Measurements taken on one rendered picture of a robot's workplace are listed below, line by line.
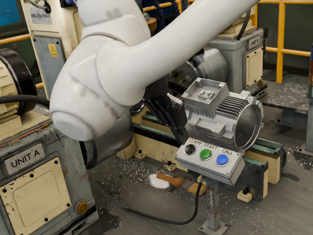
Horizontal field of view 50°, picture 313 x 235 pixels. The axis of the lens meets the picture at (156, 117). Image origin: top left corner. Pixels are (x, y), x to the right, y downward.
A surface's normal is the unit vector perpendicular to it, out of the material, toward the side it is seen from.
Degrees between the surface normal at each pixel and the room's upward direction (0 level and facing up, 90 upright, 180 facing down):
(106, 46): 33
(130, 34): 72
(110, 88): 81
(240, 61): 90
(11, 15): 90
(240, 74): 90
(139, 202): 0
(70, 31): 90
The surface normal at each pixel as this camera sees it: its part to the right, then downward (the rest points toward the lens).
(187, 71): -0.66, 0.39
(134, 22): 0.80, -0.04
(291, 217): -0.11, -0.90
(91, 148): 0.74, 0.24
